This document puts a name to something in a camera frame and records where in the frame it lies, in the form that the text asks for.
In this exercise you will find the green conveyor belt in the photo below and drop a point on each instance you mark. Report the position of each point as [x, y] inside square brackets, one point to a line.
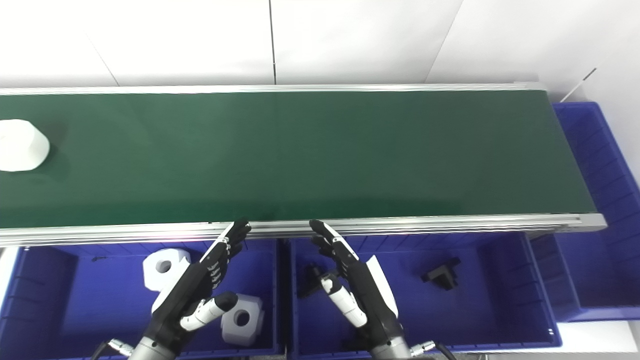
[310, 155]

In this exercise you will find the blue plastic bin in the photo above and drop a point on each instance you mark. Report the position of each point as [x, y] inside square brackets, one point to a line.
[600, 270]
[75, 295]
[480, 310]

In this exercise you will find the black angular plastic part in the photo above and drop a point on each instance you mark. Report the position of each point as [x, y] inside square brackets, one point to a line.
[442, 275]
[309, 282]

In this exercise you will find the white plastic part with hole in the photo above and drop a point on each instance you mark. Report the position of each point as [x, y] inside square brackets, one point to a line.
[172, 257]
[20, 145]
[250, 330]

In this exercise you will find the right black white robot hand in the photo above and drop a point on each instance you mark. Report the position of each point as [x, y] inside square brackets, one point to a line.
[367, 295]

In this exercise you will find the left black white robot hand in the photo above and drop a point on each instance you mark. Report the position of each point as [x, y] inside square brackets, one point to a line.
[187, 295]

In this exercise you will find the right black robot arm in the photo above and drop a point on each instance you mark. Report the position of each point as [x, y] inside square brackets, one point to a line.
[392, 351]

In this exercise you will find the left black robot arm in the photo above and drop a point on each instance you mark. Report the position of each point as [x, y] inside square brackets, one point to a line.
[150, 350]

